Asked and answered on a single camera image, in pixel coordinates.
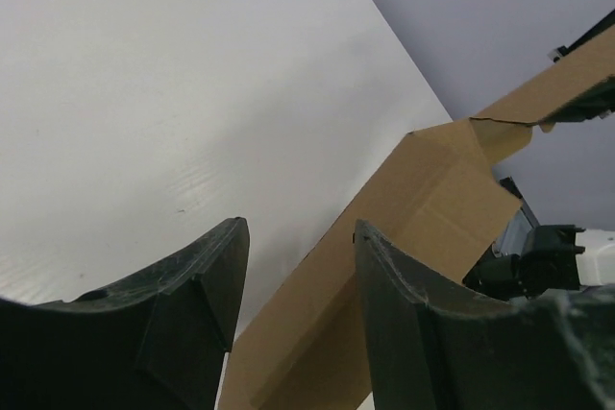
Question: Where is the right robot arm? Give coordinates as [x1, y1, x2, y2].
[462, 177, 614, 301]

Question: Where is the brown cardboard box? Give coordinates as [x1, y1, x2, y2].
[219, 27, 614, 409]

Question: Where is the aluminium frame rail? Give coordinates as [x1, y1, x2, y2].
[548, 10, 615, 62]

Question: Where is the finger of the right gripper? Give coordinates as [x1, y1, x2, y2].
[538, 75, 614, 125]

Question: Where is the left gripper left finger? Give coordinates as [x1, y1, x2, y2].
[1, 217, 250, 409]

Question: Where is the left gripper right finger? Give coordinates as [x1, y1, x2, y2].
[354, 220, 614, 409]

